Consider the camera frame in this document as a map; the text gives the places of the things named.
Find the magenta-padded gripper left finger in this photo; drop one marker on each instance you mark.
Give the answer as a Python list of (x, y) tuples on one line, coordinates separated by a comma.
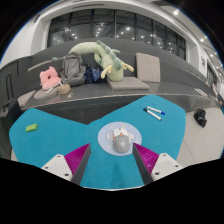
[(77, 159)]

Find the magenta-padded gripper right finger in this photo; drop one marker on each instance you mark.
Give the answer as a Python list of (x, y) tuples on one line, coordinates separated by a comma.
[(146, 159)]

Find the grey and white computer mouse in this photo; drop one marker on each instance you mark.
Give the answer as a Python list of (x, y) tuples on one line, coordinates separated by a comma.
[(121, 143)]

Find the round light blue mouse pad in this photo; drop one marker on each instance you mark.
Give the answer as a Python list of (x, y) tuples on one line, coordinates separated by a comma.
[(105, 140)]

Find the white marker with black cap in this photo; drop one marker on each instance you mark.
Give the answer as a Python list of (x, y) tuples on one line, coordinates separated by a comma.
[(152, 114)]

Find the small green eraser block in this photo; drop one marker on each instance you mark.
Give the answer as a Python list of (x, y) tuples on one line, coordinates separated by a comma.
[(32, 127)]

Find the black bag on floor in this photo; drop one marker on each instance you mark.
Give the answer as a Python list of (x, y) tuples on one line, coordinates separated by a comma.
[(200, 117)]

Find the grey tiered bench seating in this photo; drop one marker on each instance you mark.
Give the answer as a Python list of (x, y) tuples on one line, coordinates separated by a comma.
[(93, 90)]

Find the round grey seat cushion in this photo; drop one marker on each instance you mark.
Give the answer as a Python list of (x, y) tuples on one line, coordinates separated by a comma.
[(43, 95)]

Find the flat square grey cushion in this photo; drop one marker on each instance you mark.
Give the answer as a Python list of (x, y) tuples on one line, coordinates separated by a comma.
[(128, 84)]

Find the small flat grey cushion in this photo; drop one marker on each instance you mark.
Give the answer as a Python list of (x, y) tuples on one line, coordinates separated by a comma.
[(26, 98)]

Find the pink plush cushion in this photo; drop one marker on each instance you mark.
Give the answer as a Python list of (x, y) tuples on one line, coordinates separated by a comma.
[(49, 79)]

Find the dark blue patterned bag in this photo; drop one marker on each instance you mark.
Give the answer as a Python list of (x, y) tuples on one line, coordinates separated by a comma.
[(93, 75)]

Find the grey backpack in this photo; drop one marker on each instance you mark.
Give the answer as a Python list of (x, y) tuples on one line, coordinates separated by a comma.
[(72, 68)]

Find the upright square grey cushion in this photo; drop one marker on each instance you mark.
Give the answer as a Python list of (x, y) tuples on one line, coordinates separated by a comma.
[(148, 67)]

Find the green dragon plush toy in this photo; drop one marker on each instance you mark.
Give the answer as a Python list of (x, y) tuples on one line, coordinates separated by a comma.
[(110, 63)]

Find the ceiling spot lights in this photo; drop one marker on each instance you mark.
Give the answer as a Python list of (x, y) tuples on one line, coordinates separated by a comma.
[(175, 12)]

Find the dark glass window wall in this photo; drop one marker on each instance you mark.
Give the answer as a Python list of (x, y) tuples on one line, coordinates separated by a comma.
[(116, 28)]

